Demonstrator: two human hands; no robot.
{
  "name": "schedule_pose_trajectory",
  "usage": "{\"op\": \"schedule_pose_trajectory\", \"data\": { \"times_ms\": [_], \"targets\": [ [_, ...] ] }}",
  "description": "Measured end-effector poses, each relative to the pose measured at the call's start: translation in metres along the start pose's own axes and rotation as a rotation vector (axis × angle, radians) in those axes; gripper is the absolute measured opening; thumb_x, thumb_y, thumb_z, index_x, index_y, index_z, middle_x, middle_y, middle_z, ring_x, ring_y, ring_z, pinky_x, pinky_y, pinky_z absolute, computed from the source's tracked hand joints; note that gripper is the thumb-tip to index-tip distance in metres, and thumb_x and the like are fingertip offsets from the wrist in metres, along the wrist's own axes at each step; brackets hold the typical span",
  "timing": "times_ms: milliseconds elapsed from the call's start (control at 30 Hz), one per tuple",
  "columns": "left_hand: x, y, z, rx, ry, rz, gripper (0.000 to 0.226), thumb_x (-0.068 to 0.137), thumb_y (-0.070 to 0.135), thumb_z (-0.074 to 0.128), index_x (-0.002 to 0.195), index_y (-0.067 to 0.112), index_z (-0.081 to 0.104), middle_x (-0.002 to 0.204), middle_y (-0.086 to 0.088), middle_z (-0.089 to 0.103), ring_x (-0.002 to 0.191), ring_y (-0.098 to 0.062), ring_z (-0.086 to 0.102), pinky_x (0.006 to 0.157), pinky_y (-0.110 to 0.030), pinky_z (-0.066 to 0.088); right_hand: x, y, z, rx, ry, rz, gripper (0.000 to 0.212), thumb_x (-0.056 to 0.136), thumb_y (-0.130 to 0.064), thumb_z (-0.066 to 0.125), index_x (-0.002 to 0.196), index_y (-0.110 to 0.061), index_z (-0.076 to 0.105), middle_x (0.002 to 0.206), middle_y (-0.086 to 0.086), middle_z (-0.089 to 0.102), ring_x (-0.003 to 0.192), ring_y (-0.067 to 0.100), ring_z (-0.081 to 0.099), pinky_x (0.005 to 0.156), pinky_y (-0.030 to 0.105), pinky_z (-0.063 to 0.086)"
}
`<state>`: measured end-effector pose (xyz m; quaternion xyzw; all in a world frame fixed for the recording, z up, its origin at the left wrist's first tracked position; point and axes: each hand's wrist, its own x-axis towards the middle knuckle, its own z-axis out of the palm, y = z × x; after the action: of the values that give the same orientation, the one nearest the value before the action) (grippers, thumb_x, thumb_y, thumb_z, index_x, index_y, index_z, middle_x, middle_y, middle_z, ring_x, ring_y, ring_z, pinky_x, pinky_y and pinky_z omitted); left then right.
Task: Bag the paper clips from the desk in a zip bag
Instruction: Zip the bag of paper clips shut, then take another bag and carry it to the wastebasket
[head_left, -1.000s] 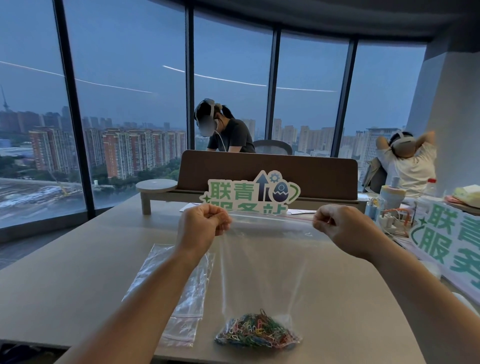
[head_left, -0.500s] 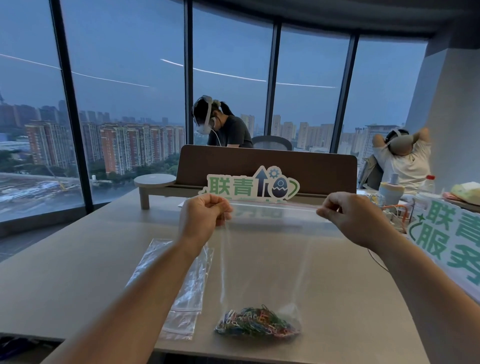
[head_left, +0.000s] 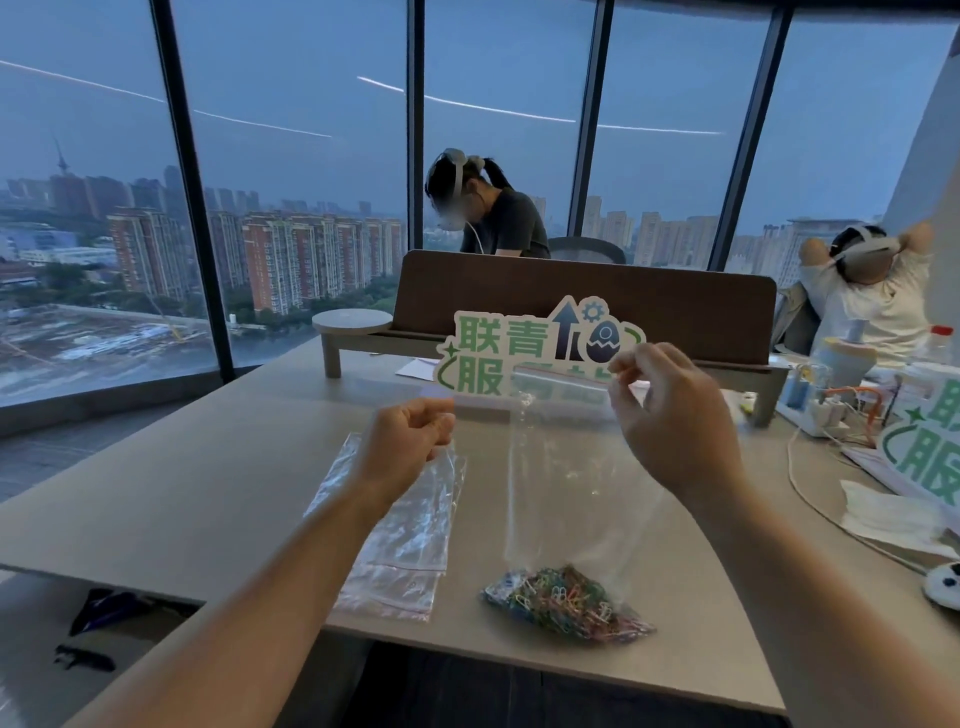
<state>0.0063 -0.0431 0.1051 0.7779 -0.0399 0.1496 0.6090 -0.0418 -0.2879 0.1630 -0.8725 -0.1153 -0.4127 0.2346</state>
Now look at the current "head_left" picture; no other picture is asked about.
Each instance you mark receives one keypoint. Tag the person's left hand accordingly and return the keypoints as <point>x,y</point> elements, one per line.
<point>397,446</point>

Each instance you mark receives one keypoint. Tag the person's right hand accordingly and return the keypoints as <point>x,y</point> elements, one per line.
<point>671,427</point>

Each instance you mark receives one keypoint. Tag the person's right thumb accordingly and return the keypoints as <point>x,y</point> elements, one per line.
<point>621,405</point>

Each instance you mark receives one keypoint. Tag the person's left thumb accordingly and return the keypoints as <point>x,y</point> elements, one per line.
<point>433,407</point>

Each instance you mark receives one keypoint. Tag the clear plastic zip bag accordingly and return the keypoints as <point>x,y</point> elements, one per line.
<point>559,487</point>

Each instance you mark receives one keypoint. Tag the person's left forearm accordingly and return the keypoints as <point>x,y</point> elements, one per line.
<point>247,607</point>

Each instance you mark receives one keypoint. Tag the person's right forearm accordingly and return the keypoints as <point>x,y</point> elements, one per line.
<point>817,600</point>

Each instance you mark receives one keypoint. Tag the white paper sheet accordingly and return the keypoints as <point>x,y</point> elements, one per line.
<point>416,368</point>

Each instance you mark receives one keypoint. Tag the green and white cutout sign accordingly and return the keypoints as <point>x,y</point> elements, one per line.
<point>926,450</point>
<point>517,345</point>

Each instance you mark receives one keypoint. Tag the brown desk divider panel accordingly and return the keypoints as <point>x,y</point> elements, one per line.
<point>675,307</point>

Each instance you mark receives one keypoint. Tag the grey desk shelf riser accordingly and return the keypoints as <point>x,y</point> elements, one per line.
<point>352,322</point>

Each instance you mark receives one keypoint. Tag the stack of clear zip bags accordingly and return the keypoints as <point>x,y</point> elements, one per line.
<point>390,540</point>

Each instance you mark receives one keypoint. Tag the dark office chair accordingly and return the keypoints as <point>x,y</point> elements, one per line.
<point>589,250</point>

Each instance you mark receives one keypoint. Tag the white power strip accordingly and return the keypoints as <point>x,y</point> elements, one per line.
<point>814,416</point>

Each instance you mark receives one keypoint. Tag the pile of colourful paper clips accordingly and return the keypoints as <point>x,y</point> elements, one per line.
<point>566,600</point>

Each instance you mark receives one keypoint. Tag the pale blue bottle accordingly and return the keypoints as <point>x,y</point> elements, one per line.
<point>844,364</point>

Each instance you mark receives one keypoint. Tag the white head-worn headset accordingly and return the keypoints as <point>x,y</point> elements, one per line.
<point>862,244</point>
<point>456,159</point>

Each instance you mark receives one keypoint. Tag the white paper tissue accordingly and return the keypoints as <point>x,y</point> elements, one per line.
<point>889,517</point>

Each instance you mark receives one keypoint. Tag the person's dark trousers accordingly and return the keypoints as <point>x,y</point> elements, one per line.
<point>555,690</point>

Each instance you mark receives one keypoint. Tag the clear bottle with red cap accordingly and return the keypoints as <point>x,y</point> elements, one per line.
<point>945,349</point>

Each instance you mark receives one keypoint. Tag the white and black plush toy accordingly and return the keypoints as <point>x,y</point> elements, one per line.
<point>943,583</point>

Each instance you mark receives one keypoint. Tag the blue and black bag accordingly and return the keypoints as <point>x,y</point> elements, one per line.
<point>112,607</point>

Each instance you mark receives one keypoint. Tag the black object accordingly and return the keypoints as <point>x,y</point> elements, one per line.
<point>84,658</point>

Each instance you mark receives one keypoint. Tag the dark window frame post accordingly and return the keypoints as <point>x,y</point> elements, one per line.
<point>191,187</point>
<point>750,135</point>
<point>592,120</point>
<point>415,127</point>

